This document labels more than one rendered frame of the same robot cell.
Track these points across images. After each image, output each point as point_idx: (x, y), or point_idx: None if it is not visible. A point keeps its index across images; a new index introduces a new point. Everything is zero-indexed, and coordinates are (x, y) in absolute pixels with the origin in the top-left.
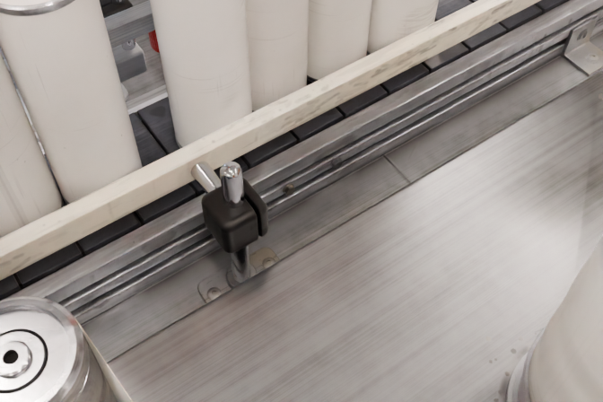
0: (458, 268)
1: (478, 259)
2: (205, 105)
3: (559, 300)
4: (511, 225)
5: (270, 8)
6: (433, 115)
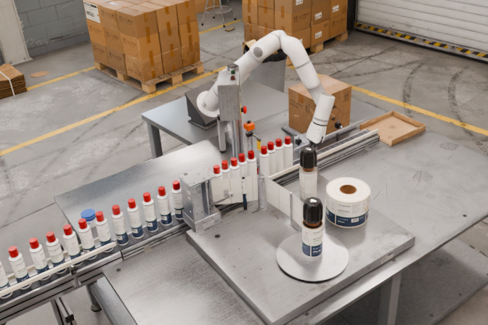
0: (295, 190)
1: (297, 189)
2: (265, 174)
3: None
4: None
5: (271, 163)
6: (294, 179)
